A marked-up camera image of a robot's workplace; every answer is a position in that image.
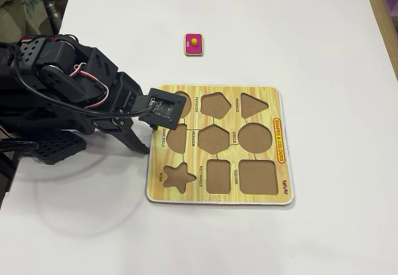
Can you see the black grid base clamp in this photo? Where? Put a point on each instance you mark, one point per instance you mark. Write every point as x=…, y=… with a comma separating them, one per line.
x=59, y=147

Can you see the pink rectangle piece yellow pin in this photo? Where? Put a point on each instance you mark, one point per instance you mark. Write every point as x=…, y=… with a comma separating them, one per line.
x=189, y=49

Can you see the leaf pattern fabric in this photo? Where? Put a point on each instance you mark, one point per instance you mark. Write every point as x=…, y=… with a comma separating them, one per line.
x=21, y=4

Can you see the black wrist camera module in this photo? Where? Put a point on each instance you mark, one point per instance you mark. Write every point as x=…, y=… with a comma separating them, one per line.
x=164, y=107

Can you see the wooden shape puzzle board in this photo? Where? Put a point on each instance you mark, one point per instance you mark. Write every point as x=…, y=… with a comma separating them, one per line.
x=174, y=194

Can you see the metal bottle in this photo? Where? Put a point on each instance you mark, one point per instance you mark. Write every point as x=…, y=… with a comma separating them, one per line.
x=54, y=16

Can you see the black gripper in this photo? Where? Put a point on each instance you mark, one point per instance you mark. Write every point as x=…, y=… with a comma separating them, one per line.
x=128, y=134

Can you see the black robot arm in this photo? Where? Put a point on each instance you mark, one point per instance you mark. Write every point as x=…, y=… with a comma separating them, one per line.
x=46, y=69

